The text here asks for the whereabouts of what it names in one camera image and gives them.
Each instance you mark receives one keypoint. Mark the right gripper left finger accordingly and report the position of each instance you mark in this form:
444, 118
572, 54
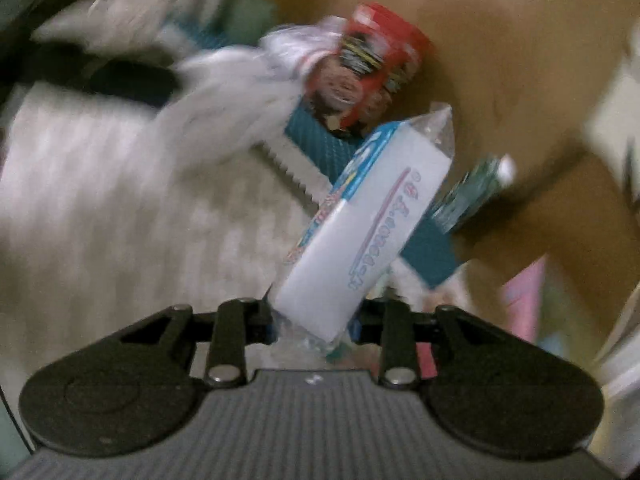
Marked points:
238, 324

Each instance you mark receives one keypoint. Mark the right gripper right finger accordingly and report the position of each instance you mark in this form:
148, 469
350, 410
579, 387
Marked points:
404, 338

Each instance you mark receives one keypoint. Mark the white tissue pack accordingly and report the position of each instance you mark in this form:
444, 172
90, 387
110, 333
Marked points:
313, 291

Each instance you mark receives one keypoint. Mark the pink tin storage box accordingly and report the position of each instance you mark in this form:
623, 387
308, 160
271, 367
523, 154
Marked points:
538, 303

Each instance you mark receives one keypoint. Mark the green drink carton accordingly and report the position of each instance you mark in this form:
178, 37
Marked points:
486, 180

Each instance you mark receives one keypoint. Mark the beige patterned mat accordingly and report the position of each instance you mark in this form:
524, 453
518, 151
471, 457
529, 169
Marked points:
112, 210

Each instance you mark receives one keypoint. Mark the white plastic bag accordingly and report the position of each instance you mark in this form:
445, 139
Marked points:
200, 75

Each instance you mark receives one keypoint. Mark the red snack tin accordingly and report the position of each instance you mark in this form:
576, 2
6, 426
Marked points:
350, 88

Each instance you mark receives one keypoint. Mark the green plastic cup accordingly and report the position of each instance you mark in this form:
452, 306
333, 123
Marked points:
247, 21

